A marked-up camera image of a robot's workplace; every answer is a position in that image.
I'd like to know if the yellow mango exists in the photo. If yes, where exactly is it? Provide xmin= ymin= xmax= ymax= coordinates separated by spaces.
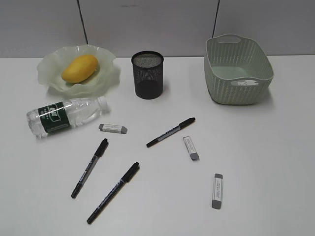
xmin=61 ymin=55 xmax=98 ymax=83

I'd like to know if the black wall cable left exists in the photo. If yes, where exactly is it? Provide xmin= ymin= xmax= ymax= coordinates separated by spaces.
xmin=77 ymin=0 xmax=90 ymax=45

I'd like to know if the black wall cable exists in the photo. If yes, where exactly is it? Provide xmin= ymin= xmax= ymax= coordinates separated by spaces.
xmin=77 ymin=0 xmax=90 ymax=45
xmin=212 ymin=0 xmax=221 ymax=38

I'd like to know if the grey white eraser left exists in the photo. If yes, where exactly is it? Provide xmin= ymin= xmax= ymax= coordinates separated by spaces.
xmin=98 ymin=124 xmax=127 ymax=134

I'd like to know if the grey white eraser right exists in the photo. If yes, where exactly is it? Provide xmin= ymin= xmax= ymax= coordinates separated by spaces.
xmin=212 ymin=173 xmax=223 ymax=209

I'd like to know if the pale green wavy glass plate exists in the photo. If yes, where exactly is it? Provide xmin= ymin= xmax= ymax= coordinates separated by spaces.
xmin=36 ymin=45 xmax=119 ymax=97

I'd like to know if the black wall cable right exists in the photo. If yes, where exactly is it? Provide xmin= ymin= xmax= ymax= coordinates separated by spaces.
xmin=212 ymin=0 xmax=221 ymax=38

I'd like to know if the black marker pen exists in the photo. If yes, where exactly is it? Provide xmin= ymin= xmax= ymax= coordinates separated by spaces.
xmin=146 ymin=118 xmax=195 ymax=148
xmin=71 ymin=139 xmax=108 ymax=199
xmin=86 ymin=162 xmax=140 ymax=225

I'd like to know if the grey white eraser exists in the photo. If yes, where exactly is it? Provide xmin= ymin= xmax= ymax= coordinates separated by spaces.
xmin=98 ymin=124 xmax=127 ymax=134
xmin=183 ymin=136 xmax=199 ymax=161
xmin=212 ymin=173 xmax=223 ymax=209

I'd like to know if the pale green woven plastic basket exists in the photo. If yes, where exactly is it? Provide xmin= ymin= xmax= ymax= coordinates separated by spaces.
xmin=204 ymin=34 xmax=274 ymax=105

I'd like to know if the black mesh pen holder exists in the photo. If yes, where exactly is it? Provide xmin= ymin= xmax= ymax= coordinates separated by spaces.
xmin=131 ymin=51 xmax=164 ymax=100

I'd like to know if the white waste paper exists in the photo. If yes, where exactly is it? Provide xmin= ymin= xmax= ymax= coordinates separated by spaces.
xmin=231 ymin=79 xmax=259 ymax=87

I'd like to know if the grey white eraser middle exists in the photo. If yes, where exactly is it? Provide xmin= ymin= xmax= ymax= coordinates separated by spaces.
xmin=183 ymin=136 xmax=199 ymax=161

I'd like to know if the clear water bottle green label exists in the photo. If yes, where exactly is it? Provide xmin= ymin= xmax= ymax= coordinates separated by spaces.
xmin=26 ymin=96 xmax=110 ymax=138

